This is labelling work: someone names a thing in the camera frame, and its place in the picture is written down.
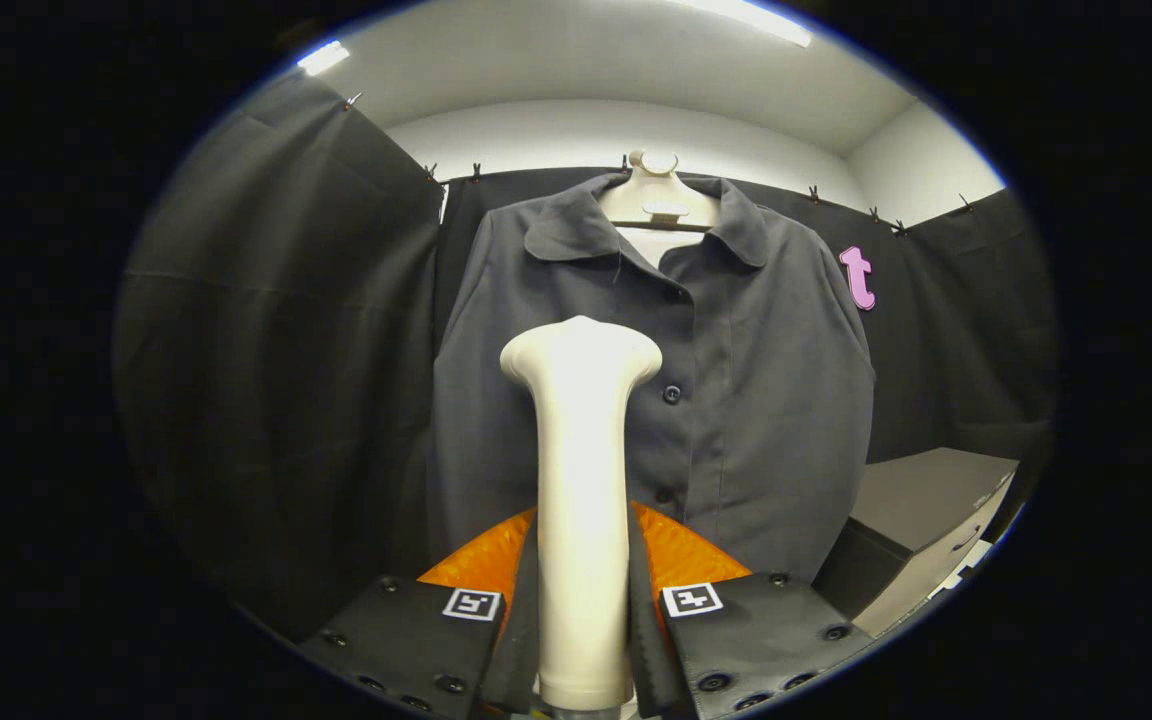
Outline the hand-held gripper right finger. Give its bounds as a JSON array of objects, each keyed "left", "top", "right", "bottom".
[{"left": 629, "top": 500, "right": 877, "bottom": 720}]

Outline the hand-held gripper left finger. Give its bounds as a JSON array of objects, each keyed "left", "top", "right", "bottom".
[{"left": 298, "top": 505, "right": 542, "bottom": 720}]

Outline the white garment steamer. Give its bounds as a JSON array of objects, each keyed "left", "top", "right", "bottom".
[{"left": 500, "top": 316, "right": 664, "bottom": 713}]

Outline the dark grey button shirt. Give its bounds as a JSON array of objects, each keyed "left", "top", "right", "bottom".
[{"left": 426, "top": 172, "right": 877, "bottom": 583}]

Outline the cream garment hanger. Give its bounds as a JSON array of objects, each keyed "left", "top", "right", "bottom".
[{"left": 598, "top": 150, "right": 722, "bottom": 269}]

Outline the grey cabinet with drawers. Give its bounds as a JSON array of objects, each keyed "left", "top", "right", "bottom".
[{"left": 814, "top": 447, "right": 1022, "bottom": 638}]

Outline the black backdrop cloth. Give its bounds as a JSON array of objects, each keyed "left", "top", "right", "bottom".
[{"left": 114, "top": 72, "right": 1062, "bottom": 641}]

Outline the row of black cloth clips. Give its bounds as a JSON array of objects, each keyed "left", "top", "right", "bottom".
[{"left": 341, "top": 92, "right": 977, "bottom": 238}]

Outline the narrow ceiling light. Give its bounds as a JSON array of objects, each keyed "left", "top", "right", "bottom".
[{"left": 298, "top": 40, "right": 352, "bottom": 77}]

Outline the large ceiling light panel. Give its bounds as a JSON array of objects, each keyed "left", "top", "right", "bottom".
[{"left": 676, "top": 0, "right": 815, "bottom": 48}]

